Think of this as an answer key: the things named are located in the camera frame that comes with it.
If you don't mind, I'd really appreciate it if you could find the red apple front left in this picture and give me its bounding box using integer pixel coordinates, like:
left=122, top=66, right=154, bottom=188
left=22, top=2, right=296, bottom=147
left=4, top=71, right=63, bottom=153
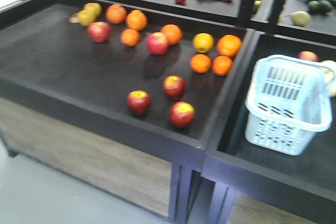
left=127, top=90, right=152, bottom=116

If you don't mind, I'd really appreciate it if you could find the large orange right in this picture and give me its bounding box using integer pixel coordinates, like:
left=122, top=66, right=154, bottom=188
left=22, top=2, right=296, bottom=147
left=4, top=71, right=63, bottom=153
left=216, top=35, right=242, bottom=58

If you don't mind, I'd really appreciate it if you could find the pink red apple back left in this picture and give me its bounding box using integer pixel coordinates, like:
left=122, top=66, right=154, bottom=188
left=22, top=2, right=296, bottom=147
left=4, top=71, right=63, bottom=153
left=87, top=22, right=111, bottom=43

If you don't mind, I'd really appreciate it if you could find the orange behind pink apple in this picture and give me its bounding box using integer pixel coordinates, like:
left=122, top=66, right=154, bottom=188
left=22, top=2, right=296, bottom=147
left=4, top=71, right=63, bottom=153
left=160, top=24, right=183, bottom=46

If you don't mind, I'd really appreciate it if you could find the red apple front right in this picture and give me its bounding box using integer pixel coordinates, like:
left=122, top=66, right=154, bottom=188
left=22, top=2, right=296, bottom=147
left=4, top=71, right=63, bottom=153
left=170, top=101, right=195, bottom=129

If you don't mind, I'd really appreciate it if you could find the red apple middle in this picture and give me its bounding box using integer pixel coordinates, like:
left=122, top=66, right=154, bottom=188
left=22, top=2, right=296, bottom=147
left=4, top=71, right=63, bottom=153
left=163, top=76, right=185, bottom=101

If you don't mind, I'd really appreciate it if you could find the black wood produce stand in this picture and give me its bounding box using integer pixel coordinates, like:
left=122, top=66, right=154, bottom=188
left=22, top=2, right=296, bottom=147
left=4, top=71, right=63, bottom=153
left=1, top=0, right=335, bottom=223

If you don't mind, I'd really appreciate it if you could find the small orange left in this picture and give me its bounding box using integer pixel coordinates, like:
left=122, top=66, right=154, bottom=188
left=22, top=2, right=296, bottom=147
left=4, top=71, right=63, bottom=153
left=190, top=54, right=212, bottom=73

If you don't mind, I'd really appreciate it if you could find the small orange right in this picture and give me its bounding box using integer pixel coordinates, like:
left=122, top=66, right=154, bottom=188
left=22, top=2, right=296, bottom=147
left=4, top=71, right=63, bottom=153
left=212, top=56, right=233, bottom=76

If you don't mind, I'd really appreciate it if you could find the light blue plastic basket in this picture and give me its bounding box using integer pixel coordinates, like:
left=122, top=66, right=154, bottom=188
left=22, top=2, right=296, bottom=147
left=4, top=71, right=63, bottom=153
left=245, top=55, right=335, bottom=156

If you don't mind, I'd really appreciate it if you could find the pink red apple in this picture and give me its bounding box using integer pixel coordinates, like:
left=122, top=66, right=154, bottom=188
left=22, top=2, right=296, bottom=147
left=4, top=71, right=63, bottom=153
left=87, top=22, right=111, bottom=43
left=146, top=32, right=169, bottom=56

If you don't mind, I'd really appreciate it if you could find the yellow orange fruit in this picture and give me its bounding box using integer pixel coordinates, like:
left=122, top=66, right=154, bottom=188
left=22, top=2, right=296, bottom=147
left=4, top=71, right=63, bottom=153
left=193, top=33, right=214, bottom=53

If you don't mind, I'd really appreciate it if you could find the small orange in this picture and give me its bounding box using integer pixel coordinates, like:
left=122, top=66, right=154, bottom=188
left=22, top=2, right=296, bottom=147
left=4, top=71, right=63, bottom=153
left=190, top=54, right=212, bottom=73
left=212, top=56, right=233, bottom=76

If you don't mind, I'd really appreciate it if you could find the pink red apple centre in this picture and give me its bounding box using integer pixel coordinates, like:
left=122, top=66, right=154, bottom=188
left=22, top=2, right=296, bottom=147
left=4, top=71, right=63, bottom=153
left=146, top=32, right=169, bottom=56

